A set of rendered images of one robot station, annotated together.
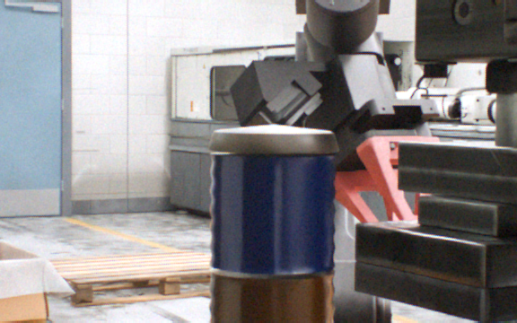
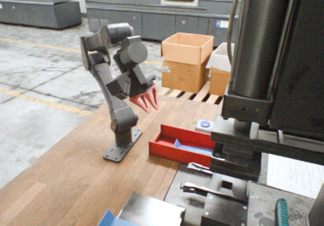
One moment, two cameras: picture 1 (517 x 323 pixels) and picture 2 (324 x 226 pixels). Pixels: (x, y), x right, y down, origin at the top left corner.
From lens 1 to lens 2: 0.54 m
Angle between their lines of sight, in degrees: 44
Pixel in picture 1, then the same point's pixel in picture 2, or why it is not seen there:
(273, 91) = (123, 87)
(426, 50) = (228, 115)
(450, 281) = (246, 173)
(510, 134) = (243, 129)
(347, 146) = (138, 92)
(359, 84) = (139, 76)
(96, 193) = not seen: outside the picture
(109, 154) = not seen: outside the picture
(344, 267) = (125, 109)
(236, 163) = not seen: outside the picture
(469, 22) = (246, 113)
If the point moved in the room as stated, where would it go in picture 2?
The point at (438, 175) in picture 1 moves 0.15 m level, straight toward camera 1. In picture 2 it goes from (226, 140) to (288, 189)
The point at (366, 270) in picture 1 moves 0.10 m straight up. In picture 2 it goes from (214, 167) to (220, 128)
